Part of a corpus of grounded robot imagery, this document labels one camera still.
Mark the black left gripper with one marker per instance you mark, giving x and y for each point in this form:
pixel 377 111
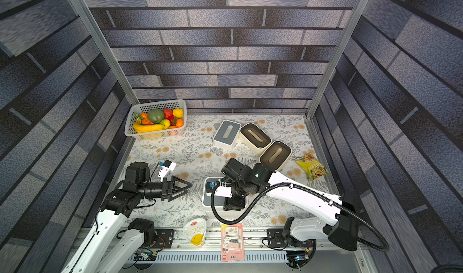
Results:
pixel 167 192

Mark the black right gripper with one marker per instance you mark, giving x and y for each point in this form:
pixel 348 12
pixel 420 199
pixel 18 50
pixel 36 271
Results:
pixel 235 203

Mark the grey lid tissue box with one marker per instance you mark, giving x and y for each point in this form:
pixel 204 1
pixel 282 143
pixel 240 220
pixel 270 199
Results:
pixel 227 135
pixel 219 201

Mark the dark lid cream tissue box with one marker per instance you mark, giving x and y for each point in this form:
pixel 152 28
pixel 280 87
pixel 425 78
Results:
pixel 254 138
pixel 276 155

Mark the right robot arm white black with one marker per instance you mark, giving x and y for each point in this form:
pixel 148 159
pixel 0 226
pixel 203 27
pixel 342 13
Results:
pixel 331 211

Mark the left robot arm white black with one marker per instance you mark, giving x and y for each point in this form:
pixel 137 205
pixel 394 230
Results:
pixel 93 255

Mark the white yellow snack pouch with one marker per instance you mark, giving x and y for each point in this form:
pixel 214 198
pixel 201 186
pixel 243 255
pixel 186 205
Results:
pixel 195 231

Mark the pink stapler blister pack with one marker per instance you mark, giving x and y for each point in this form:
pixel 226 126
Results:
pixel 232 243

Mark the orange toy fruit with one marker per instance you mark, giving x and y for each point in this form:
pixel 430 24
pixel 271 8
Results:
pixel 179 122

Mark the green toy apple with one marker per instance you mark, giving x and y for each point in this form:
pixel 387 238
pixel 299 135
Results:
pixel 166 123

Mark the green snack bag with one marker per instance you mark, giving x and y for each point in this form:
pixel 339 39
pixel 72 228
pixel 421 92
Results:
pixel 313 168

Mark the yellow toy banana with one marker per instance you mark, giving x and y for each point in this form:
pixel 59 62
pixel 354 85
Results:
pixel 147 128

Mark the small orange toy carrot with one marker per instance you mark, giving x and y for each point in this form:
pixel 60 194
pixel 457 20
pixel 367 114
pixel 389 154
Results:
pixel 143 119

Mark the white plastic basket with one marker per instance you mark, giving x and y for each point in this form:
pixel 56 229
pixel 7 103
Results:
pixel 136 110

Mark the red toy fruit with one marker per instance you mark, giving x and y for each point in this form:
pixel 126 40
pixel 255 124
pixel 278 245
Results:
pixel 168 113

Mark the yellow toy pepper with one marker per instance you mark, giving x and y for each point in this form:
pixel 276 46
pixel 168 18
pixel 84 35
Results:
pixel 178 113

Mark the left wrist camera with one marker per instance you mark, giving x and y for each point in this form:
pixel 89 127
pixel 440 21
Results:
pixel 165 170

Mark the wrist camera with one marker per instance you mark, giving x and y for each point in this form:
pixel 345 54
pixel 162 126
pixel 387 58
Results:
pixel 165 170
pixel 220 190

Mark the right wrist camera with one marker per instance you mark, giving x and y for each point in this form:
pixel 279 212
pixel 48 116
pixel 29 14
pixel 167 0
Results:
pixel 220 190

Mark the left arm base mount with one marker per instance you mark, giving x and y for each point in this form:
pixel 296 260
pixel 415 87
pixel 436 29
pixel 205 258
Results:
pixel 159 239

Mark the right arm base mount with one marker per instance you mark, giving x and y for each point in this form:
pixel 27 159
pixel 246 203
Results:
pixel 276 239

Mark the aluminium front rail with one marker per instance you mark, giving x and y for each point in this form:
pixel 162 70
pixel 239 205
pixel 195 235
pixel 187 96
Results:
pixel 252 240

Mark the white slotted cable duct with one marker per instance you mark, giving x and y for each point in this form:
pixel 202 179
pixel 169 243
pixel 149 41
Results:
pixel 184 257

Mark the left aluminium frame post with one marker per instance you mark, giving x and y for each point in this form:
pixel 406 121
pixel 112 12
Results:
pixel 102 44

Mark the aluminium frame post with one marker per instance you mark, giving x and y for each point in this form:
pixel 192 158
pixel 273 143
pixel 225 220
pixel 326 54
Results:
pixel 102 44
pixel 352 22

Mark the right aluminium frame post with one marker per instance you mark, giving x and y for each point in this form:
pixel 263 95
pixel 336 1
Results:
pixel 352 22

